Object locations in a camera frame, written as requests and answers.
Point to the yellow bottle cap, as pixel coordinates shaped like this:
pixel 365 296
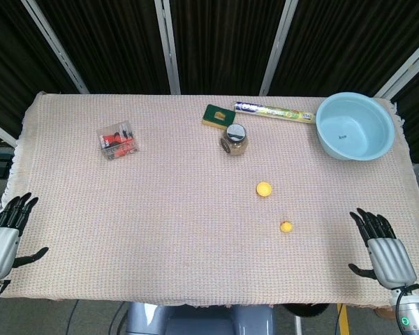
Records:
pixel 264 188

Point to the light blue plastic basin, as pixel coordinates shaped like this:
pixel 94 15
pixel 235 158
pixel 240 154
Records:
pixel 356 132

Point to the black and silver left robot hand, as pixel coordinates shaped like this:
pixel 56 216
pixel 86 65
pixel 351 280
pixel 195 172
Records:
pixel 1 249

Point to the dark pleated curtain panel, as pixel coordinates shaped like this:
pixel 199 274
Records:
pixel 111 45
pixel 223 45
pixel 352 42
pixel 10 63

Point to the glass jar with black lid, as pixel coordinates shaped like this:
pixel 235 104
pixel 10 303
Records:
pixel 234 139

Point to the beige woven tablecloth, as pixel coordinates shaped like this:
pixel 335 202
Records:
pixel 178 227

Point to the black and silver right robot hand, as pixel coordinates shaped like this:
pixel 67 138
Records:
pixel 391 260

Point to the cling film roll box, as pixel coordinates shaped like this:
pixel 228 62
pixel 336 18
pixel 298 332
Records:
pixel 272 111

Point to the clear box with red items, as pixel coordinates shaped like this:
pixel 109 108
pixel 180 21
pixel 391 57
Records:
pixel 118 141

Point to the small orange-yellow ball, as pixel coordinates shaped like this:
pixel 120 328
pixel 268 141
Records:
pixel 286 227

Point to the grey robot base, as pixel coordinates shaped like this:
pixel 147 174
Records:
pixel 202 321

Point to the green and yellow sponge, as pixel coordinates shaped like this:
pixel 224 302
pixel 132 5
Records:
pixel 218 116

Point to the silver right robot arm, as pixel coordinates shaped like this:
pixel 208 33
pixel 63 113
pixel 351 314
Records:
pixel 413 314

